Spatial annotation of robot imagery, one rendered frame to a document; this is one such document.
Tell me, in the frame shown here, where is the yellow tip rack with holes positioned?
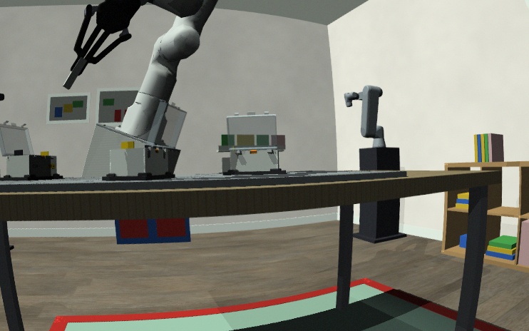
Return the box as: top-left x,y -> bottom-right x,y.
121,141 -> 151,149

